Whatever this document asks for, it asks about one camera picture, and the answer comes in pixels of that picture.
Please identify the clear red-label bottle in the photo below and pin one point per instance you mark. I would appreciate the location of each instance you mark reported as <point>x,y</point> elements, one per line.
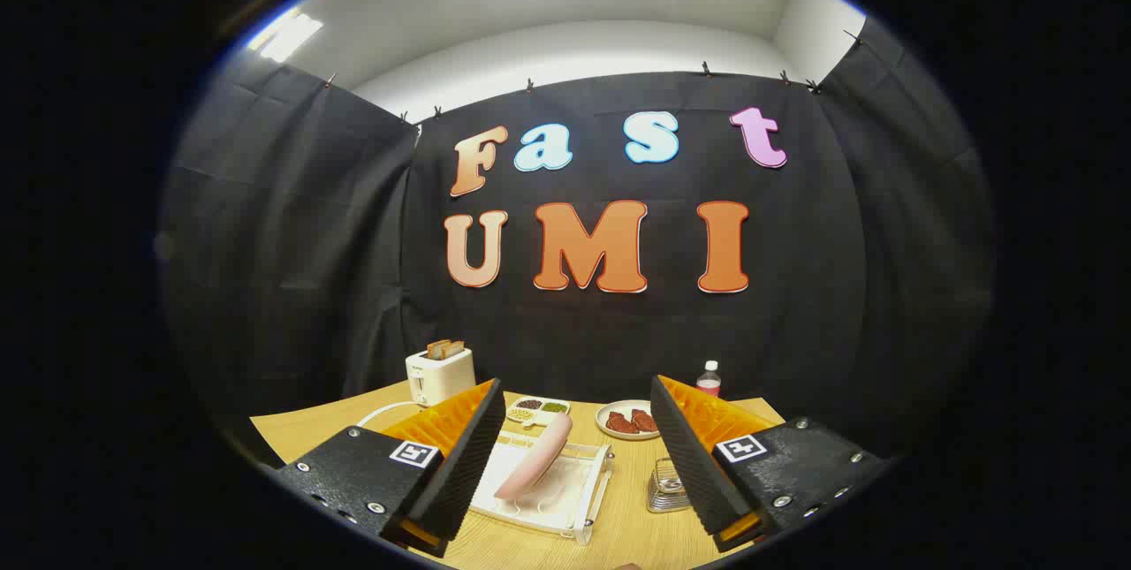
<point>709,384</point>

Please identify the brown bread slice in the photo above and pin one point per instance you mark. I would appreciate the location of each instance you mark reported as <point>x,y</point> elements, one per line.
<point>454,348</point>
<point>435,351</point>

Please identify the white divided dish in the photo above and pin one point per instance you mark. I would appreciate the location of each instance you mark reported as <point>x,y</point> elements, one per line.
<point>537,417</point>

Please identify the pink plate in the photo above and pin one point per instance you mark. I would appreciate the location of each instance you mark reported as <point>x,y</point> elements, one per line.
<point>539,459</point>

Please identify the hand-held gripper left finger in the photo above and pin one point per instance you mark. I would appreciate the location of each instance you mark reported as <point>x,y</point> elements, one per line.
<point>468,464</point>

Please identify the yellow soybeans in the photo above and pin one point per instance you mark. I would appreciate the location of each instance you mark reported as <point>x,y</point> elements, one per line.
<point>520,415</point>

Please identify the ceiling light panel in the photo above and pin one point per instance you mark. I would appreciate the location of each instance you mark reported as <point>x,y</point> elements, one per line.
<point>284,37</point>

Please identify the white toaster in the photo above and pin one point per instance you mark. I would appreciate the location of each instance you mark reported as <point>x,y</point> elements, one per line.
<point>442,380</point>

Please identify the red meat slice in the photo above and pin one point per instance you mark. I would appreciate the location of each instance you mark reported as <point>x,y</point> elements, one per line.
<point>620,423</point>
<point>645,421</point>

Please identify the black backdrop cloth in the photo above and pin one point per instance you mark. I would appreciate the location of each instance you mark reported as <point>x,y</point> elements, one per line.
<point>309,243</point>

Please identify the white round meat plate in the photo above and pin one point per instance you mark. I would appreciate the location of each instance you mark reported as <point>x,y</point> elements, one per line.
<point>603,415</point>

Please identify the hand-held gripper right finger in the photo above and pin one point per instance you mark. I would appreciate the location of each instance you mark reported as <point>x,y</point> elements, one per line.
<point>694,464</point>

